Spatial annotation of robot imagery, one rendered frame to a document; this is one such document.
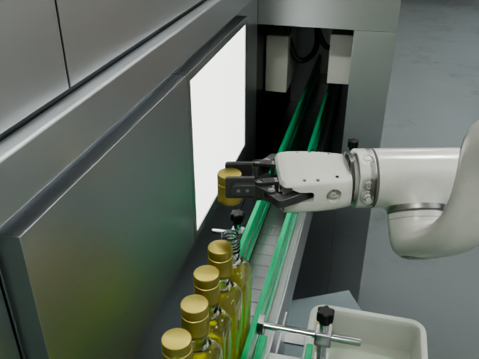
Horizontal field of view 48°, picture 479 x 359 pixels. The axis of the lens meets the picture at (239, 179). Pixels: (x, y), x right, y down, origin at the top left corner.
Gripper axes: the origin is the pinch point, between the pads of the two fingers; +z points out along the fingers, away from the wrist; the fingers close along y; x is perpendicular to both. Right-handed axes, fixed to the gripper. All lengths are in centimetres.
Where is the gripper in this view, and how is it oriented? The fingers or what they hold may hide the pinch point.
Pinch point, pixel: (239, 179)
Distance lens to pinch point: 76.1
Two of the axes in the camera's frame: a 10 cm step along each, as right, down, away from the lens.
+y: -0.3, -5.0, 8.7
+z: -10.0, 0.1, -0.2
